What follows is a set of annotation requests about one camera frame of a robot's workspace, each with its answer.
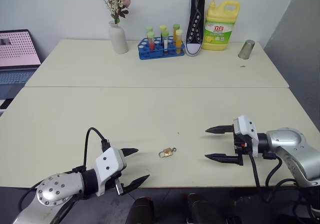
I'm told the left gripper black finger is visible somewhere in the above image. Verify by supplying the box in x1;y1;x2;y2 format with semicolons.
122;174;151;194
121;148;139;158

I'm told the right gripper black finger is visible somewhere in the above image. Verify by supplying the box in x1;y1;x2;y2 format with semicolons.
205;125;235;135
204;153;240;166

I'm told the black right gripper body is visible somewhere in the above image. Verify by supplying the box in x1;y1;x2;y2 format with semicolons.
232;124;251;167

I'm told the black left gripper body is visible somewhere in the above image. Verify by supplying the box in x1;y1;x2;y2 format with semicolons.
101;148;131;197

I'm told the dark rounded shape red mark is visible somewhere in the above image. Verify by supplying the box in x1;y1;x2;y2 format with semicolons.
124;196;156;224

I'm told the small brass padlock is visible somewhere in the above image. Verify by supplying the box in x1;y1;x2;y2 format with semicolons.
158;148;174;159

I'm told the dark rounded grey shape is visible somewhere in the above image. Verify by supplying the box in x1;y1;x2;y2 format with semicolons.
184;192;227;224

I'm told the stainless steel cup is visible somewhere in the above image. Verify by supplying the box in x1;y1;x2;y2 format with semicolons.
237;39;256;60

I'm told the yellow dish soap bottle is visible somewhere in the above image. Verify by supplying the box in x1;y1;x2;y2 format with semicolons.
201;0;241;52

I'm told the orange liquid test tube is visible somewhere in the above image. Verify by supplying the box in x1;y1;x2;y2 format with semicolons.
174;29;184;55

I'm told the blue test tube rack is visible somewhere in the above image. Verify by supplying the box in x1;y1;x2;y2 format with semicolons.
137;35;186;61

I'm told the black canvas sneaker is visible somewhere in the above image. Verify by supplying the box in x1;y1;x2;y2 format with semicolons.
183;0;207;58

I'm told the white ceramic vase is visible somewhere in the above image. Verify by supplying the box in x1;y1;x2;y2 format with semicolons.
107;20;130;55

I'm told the red liquid test tube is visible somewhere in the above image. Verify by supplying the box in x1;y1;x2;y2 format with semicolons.
146;31;156;51

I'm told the open laptop computer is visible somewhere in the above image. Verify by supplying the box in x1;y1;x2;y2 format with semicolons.
0;29;42;118

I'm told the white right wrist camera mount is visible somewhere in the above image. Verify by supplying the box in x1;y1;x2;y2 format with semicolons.
232;115;260;158

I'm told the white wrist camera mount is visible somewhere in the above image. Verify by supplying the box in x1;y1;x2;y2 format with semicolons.
232;115;260;158
93;147;128;197

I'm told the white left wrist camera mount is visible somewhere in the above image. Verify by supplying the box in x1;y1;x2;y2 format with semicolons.
93;147;128;197

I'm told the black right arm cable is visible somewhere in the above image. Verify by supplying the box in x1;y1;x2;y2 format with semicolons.
247;149;316;221

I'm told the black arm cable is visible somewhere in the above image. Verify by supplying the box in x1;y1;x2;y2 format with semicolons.
18;127;111;213
247;149;316;221

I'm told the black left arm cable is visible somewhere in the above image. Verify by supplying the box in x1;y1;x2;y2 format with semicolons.
18;127;111;213

